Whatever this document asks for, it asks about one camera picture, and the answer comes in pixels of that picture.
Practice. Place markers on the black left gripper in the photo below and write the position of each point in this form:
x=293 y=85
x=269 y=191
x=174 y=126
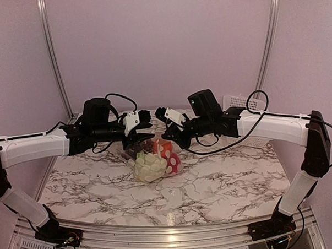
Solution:
x=134 y=138

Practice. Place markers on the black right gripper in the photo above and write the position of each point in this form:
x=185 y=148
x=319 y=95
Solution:
x=172 y=134

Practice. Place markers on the fake orange carrot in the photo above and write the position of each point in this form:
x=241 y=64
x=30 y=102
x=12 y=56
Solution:
x=163 y=148

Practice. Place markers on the fake red grapes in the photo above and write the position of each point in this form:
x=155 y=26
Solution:
x=142 y=147

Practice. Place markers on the clear zip top bag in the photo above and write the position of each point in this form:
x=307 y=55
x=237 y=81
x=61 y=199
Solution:
x=130 y=162

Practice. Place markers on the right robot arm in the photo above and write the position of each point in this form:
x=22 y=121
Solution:
x=309 y=131

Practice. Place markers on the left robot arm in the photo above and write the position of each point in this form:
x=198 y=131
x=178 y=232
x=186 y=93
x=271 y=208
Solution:
x=99 y=122

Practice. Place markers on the fake red spotted mushroom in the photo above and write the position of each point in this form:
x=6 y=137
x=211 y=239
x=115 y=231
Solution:
x=174 y=165

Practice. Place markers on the fake green lettuce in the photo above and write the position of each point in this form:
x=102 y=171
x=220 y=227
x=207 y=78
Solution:
x=149 y=167

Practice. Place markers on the white perforated plastic basket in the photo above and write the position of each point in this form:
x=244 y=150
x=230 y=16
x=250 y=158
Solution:
x=254 y=105

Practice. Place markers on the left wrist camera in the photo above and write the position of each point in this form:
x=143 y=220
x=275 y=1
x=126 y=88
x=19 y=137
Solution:
x=132 y=119

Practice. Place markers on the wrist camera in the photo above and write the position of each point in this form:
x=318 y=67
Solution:
x=132 y=119
x=167 y=115

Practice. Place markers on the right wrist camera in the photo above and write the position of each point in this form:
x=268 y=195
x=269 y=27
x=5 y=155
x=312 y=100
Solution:
x=167 y=115

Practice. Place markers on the aluminium front rail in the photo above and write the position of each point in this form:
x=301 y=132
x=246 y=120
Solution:
x=229 y=235

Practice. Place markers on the aluminium corner post left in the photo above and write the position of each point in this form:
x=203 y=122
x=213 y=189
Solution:
x=42 y=8

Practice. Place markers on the aluminium corner post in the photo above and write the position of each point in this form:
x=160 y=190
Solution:
x=268 y=45
x=42 y=8

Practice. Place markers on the aluminium corner post right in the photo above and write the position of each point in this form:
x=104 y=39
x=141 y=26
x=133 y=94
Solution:
x=268 y=45

